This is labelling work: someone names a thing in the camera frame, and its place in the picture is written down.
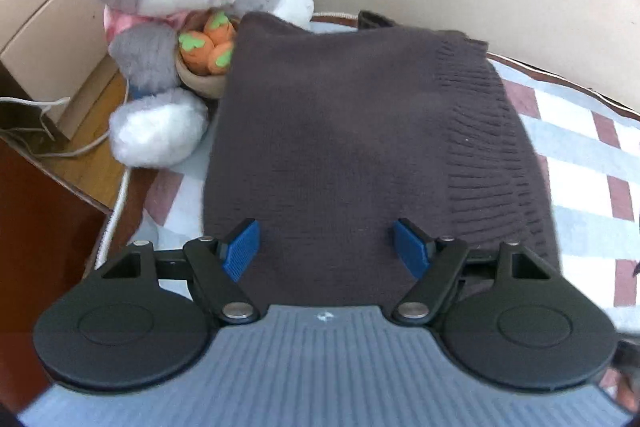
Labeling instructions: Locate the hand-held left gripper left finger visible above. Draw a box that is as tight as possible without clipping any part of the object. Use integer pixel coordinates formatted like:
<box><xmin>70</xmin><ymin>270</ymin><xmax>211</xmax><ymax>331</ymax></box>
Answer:
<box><xmin>100</xmin><ymin>218</ymin><xmax>262</xmax><ymax>326</ymax></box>

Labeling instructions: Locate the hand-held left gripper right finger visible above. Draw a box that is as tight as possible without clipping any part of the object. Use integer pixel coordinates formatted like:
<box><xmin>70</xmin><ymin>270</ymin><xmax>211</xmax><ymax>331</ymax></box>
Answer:
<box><xmin>391</xmin><ymin>217</ymin><xmax>551</xmax><ymax>327</ymax></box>

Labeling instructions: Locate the dark brown knit sweater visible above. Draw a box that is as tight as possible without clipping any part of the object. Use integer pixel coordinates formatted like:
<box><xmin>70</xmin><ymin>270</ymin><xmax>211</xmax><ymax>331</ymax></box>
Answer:
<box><xmin>202</xmin><ymin>9</ymin><xmax>561</xmax><ymax>308</ymax></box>

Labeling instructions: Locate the printed checkered mat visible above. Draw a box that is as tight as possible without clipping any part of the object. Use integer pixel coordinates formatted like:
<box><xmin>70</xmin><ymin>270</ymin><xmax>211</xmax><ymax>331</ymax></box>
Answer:
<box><xmin>82</xmin><ymin>9</ymin><xmax>640</xmax><ymax>338</ymax></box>

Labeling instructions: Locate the red wooden cabinet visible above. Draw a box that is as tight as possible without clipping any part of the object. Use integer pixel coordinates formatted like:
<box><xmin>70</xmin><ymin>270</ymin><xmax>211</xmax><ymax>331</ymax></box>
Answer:
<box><xmin>0</xmin><ymin>139</ymin><xmax>113</xmax><ymax>413</ymax></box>

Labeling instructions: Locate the white cable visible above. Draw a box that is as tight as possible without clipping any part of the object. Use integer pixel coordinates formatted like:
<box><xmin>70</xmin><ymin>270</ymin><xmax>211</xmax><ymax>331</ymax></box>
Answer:
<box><xmin>0</xmin><ymin>96</ymin><xmax>113</xmax><ymax>158</ymax></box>

